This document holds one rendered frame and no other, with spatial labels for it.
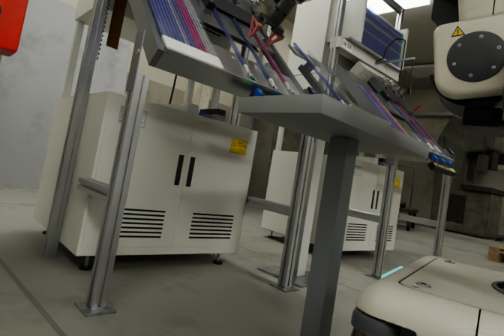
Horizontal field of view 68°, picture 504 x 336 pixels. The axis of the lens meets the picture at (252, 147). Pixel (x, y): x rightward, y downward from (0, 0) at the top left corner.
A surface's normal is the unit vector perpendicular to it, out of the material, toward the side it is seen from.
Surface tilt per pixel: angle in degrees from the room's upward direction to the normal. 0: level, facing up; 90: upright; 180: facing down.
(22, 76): 81
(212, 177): 90
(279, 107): 90
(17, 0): 90
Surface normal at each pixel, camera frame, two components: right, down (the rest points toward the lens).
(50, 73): 0.73, -0.09
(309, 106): -0.69, -0.17
